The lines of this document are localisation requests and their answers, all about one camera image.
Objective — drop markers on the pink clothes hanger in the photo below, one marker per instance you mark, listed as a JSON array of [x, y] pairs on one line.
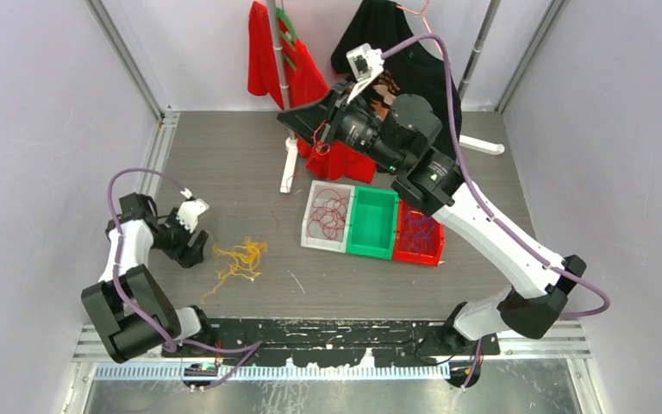
[[421, 12]]

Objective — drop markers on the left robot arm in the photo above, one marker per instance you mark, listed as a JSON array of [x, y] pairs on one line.
[[126, 305]]

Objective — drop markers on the metal clothes rack pole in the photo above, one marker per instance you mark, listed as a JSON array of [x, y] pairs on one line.
[[278, 51]]

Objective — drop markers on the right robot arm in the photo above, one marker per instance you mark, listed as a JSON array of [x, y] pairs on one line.
[[433, 183]]

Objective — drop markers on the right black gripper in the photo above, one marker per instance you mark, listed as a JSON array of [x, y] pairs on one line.
[[334, 109]]

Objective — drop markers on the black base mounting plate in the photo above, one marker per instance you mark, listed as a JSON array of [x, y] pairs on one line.
[[331, 342]]

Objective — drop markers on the black printed t-shirt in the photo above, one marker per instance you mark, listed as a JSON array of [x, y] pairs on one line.
[[414, 70]]

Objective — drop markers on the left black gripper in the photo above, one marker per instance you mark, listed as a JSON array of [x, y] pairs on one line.
[[185, 255]]

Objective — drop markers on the right metal rack pole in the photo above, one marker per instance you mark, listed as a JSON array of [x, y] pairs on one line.
[[478, 46]]

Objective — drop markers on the green clothes hanger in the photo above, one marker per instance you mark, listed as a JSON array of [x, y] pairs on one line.
[[288, 36]]

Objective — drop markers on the red t-shirt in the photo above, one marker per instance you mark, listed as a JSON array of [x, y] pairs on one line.
[[306, 85]]

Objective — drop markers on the green plastic bin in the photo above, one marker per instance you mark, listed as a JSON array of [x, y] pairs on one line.
[[373, 223]]

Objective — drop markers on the red plastic bin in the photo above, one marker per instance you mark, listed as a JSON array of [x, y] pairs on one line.
[[419, 240]]

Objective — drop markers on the white plastic bin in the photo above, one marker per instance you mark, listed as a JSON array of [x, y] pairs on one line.
[[327, 215]]

